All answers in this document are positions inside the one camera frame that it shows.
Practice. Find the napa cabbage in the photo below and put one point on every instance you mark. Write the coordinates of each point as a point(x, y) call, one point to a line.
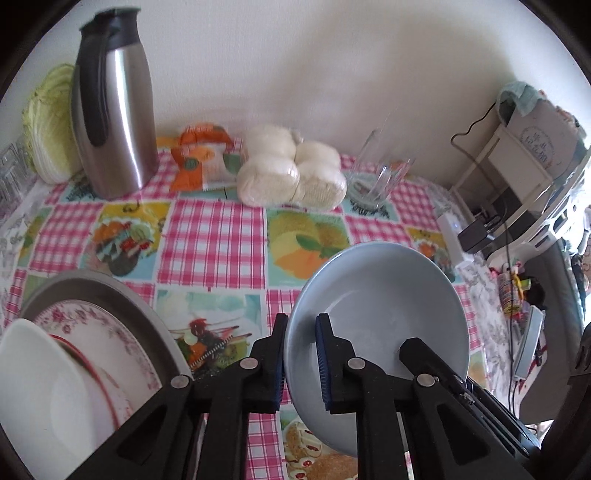
point(46, 124)

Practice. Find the round steel basin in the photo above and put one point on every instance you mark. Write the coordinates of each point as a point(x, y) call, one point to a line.
point(115, 288)

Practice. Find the white printed box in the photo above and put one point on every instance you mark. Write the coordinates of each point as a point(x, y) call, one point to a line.
point(545, 138)

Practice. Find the orange and white snack packet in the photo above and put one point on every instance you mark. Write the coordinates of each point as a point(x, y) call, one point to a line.
point(203, 168)

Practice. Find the bag of white steamed buns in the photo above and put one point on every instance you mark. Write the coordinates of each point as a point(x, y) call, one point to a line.
point(286, 175)

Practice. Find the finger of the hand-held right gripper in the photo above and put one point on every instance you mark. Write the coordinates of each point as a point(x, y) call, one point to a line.
point(411, 355)

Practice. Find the light blue bowl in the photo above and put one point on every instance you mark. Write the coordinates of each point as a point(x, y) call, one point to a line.
point(392, 300)

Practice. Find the white power strip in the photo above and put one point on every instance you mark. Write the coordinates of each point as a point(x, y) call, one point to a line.
point(450, 235)

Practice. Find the stainless steel thermos jug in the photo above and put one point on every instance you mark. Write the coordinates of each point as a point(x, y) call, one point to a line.
point(124, 129)

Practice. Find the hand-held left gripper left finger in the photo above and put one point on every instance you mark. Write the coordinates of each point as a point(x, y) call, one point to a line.
point(278, 383)

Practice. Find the clear glass mug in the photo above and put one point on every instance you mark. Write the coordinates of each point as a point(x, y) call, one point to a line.
point(378, 184)

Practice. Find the white shelf rack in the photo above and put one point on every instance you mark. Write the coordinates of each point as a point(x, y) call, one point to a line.
point(517, 161)

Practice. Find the white cutout chair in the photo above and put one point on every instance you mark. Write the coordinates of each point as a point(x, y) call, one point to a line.
point(554, 221)

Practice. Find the yellow candy packet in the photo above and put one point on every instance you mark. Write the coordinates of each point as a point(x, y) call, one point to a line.
point(510, 288)

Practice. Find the cluster of clear glass cups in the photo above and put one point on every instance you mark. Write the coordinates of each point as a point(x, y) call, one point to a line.
point(14, 170)

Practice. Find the smartphone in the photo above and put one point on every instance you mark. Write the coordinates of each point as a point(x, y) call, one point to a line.
point(531, 337)

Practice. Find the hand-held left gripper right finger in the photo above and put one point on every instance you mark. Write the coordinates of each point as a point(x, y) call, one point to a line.
point(323, 369)

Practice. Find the grey sofa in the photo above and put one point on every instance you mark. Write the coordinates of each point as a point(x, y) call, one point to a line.
point(558, 300)

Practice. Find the white plastic cup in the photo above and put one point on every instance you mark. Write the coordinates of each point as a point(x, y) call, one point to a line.
point(46, 392)

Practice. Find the round pink floral plate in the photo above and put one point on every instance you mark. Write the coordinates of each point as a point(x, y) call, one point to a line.
point(111, 332)

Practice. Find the black charger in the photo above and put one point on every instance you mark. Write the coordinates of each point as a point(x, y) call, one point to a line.
point(475, 235)

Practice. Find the green cloth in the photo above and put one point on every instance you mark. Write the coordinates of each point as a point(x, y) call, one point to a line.
point(521, 97)

